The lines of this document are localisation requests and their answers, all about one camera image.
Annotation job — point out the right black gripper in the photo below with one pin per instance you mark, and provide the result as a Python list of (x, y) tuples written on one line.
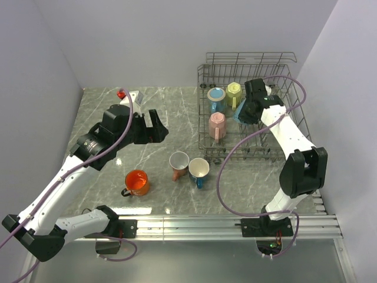
[(243, 117)]

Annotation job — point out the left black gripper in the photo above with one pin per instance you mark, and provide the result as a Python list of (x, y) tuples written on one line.
[(155, 134)]

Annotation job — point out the light blue floral mug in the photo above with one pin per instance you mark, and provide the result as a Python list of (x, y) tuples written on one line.
[(237, 113)]

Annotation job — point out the yellow faceted mug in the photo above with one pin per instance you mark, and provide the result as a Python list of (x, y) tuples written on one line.
[(233, 95)]

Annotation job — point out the pink faceted mug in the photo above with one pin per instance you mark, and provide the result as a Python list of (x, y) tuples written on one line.
[(217, 126)]

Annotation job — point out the blue mug orange interior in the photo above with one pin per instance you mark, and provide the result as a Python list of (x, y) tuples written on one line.
[(216, 97)]

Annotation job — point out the salmon floral mug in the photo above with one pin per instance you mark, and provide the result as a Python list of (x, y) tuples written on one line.
[(179, 162)]

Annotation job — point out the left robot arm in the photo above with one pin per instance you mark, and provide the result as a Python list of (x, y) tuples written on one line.
[(40, 227)]

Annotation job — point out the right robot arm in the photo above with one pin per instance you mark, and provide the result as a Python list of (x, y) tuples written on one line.
[(305, 167)]

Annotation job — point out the dark blue mug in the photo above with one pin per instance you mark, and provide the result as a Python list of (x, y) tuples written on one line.
[(198, 171)]

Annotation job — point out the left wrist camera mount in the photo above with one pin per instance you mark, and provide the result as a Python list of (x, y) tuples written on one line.
[(136, 97)]

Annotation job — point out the orange mug black handle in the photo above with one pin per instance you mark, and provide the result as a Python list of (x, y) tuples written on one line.
[(136, 184)]

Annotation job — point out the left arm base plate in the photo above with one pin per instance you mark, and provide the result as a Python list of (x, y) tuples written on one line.
[(126, 228)]

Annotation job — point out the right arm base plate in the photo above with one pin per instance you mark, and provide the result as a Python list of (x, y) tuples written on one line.
[(265, 227)]

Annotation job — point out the aluminium mounting rail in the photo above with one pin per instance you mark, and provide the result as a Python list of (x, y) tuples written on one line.
[(223, 227)]

